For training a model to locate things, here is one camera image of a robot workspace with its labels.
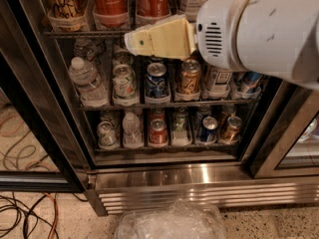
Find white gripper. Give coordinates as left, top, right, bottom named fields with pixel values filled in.
left=125, top=0, right=258, bottom=72

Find black cables on floor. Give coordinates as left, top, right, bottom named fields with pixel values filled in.
left=0, top=191, right=89, bottom=239

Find right red Coca-Cola can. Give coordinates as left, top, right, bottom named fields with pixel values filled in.
left=136, top=0, right=170, bottom=26

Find front clear water bottle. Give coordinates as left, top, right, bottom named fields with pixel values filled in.
left=68, top=57, right=109, bottom=108

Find clear plastic bag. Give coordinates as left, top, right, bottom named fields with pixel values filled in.
left=115, top=199, right=226, bottom=239

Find rear clear water bottle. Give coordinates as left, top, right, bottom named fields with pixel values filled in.
left=74, top=38, right=99, bottom=62

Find orange cable on floor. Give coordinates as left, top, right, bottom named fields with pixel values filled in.
left=43, top=192, right=60, bottom=239

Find front blue Pepsi can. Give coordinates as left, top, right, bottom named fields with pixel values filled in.
left=146, top=63, right=168, bottom=99

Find middle green white soda can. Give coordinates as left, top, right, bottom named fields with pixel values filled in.
left=112, top=49, right=133, bottom=67

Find bottom shelf gold can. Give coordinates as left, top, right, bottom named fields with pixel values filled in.
left=219, top=117, right=243, bottom=142

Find green white soda can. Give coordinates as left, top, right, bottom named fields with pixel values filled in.
left=113, top=65, right=136, bottom=100
left=112, top=49, right=133, bottom=67

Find red coca-cola can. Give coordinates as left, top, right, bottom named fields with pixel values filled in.
left=136, top=0, right=170, bottom=26
left=95, top=0, right=128, bottom=28

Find bottom shelf green white can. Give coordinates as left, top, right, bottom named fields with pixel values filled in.
left=97, top=121, right=119, bottom=149

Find bottom shelf water bottle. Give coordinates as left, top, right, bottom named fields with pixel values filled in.
left=123, top=112, right=143, bottom=148

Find bottom shelf red can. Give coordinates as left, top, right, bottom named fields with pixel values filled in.
left=149, top=119, right=167, bottom=144

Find bottom shelf blue can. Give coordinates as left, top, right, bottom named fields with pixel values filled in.
left=196, top=116, right=218, bottom=142

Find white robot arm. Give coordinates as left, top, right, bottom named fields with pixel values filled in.
left=125, top=0, right=319, bottom=91

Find open glass fridge door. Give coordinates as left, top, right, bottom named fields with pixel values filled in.
left=0, top=0, right=87, bottom=192

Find front orange LaCroix can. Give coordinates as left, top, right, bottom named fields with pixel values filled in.
left=177, top=59, right=201, bottom=95

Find clear water bottle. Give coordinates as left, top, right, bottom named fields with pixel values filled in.
left=74, top=38, right=99, bottom=62
left=68, top=57, right=109, bottom=108

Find stainless steel display fridge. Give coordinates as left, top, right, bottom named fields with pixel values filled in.
left=0, top=0, right=319, bottom=217

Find front blue energy drink can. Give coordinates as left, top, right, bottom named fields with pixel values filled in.
left=237, top=71, right=263, bottom=94

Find left red Coca-Cola can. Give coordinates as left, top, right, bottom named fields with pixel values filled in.
left=95, top=0, right=128, bottom=28

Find front green white soda can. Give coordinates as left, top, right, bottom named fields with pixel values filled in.
left=113, top=65, right=136, bottom=100

